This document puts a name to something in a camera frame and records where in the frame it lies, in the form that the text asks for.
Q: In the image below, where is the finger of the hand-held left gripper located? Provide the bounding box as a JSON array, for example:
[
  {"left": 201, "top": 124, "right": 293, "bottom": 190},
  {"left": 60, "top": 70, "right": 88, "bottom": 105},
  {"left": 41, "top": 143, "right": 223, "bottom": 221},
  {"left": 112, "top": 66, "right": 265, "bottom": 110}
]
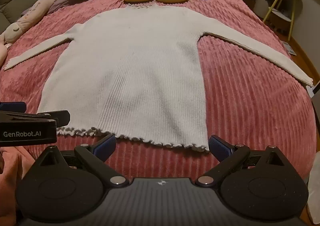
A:
[
  {"left": 0, "top": 101, "right": 27, "bottom": 114},
  {"left": 36, "top": 110, "right": 71, "bottom": 127}
]

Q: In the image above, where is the white plastic bag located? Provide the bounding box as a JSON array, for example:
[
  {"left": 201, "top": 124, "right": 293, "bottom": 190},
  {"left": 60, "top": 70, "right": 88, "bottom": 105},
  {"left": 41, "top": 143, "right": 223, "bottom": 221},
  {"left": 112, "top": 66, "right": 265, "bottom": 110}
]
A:
[{"left": 306, "top": 151, "right": 320, "bottom": 224}]

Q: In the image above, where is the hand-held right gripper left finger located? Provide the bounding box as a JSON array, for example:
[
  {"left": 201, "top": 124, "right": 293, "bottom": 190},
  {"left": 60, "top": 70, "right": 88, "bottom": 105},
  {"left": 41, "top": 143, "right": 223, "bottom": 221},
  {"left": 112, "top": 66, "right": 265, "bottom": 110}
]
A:
[{"left": 37, "top": 134, "right": 129, "bottom": 188}]

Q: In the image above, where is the pink plush rabbit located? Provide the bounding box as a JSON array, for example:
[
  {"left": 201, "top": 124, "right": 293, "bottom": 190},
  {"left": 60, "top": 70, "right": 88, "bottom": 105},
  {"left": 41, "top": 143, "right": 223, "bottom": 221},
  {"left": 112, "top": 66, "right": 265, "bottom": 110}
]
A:
[{"left": 0, "top": 0, "right": 73, "bottom": 64}]

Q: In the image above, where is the pink ribbed blanket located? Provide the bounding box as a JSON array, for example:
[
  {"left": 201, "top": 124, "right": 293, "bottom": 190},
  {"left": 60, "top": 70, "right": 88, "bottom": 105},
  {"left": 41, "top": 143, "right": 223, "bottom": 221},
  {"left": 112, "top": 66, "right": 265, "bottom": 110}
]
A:
[{"left": 0, "top": 0, "right": 317, "bottom": 191}]

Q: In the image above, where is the magazine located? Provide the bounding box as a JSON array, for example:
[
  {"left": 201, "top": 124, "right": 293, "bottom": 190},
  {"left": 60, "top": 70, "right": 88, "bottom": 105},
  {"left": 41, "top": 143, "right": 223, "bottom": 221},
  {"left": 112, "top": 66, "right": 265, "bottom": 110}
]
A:
[{"left": 282, "top": 41, "right": 297, "bottom": 55}]

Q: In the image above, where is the white ribbed sweater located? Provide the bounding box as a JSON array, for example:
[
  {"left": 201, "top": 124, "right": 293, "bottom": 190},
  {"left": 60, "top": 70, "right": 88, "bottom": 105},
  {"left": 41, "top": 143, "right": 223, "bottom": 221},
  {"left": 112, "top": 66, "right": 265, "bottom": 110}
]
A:
[{"left": 3, "top": 2, "right": 313, "bottom": 153}]

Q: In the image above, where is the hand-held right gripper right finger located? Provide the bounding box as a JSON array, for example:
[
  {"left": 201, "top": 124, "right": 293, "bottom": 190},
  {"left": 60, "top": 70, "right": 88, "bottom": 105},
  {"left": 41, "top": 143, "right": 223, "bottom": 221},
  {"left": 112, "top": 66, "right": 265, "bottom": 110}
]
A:
[{"left": 195, "top": 135, "right": 285, "bottom": 188}]

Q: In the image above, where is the pink cloth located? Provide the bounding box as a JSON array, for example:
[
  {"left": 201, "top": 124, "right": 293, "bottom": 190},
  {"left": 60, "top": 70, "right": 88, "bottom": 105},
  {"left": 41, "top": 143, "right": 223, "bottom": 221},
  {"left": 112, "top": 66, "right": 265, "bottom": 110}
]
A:
[{"left": 0, "top": 145, "right": 44, "bottom": 216}]

